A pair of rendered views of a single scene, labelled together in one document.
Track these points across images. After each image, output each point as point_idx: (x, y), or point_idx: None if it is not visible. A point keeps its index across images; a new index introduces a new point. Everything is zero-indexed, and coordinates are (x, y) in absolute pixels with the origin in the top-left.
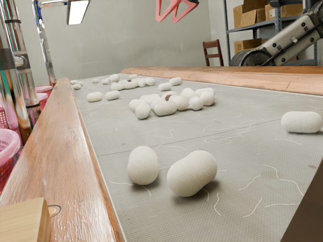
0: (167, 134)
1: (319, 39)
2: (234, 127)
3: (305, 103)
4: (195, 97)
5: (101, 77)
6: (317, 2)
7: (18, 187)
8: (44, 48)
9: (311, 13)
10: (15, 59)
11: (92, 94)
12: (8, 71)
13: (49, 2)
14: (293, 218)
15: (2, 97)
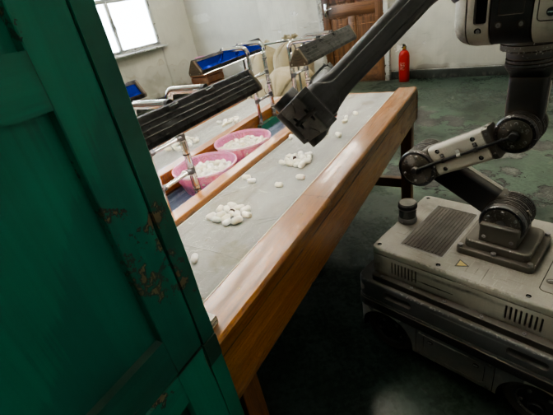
0: (189, 237)
1: (493, 159)
2: (200, 246)
3: (239, 248)
4: (225, 220)
5: (363, 100)
6: (508, 114)
7: None
8: (294, 86)
9: (484, 129)
10: (171, 184)
11: (243, 175)
12: None
13: (311, 34)
14: None
15: None
